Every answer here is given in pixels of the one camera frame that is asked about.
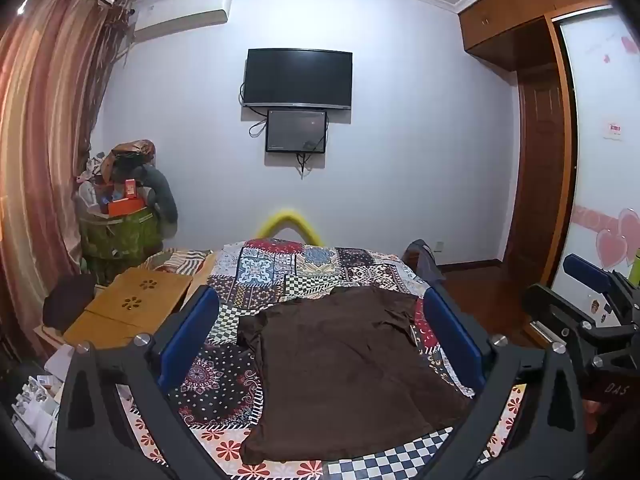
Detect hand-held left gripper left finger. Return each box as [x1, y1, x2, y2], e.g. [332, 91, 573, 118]
[55, 285, 221, 480]

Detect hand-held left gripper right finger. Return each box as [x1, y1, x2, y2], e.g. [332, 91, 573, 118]
[422, 285, 589, 480]

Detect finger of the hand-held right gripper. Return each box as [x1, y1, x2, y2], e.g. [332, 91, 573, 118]
[562, 253, 617, 293]
[522, 283, 592, 348]

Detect brown t-shirt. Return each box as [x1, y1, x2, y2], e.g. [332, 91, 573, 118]
[236, 285, 474, 466]

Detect wooden lap table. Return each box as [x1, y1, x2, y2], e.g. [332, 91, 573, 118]
[62, 266, 194, 348]

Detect striped cloth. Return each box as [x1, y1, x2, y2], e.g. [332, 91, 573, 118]
[145, 249, 212, 277]

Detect grey garment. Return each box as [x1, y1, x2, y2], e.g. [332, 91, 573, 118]
[402, 239, 446, 283]

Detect white sliding door with hearts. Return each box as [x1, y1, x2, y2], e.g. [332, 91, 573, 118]
[557, 5, 640, 288]

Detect patchwork blanket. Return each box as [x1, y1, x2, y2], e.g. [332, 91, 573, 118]
[120, 239, 528, 480]

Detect green fabric bin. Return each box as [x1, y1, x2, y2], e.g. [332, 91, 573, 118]
[77, 182, 166, 286]

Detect dark cloth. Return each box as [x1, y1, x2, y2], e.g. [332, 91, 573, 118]
[42, 274, 98, 333]

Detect orange box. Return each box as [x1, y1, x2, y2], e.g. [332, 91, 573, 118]
[106, 197, 147, 218]

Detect yellow foam tube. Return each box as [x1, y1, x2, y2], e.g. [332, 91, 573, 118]
[255, 207, 326, 247]

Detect pile of white papers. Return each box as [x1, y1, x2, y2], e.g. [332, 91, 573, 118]
[10, 342, 76, 456]

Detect brown patterned bag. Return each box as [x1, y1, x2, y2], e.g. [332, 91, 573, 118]
[97, 139, 157, 183]

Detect small black monitor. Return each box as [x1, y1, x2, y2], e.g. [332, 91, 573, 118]
[265, 108, 329, 154]

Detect striped pink curtain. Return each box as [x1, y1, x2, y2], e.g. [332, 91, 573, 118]
[0, 0, 131, 361]

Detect wooden wardrobe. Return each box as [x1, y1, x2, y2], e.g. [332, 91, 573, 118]
[457, 0, 626, 321]

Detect white air conditioner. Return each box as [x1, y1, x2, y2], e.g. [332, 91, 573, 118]
[131, 0, 234, 43]

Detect black wall television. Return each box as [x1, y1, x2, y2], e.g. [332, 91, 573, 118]
[241, 48, 353, 111]

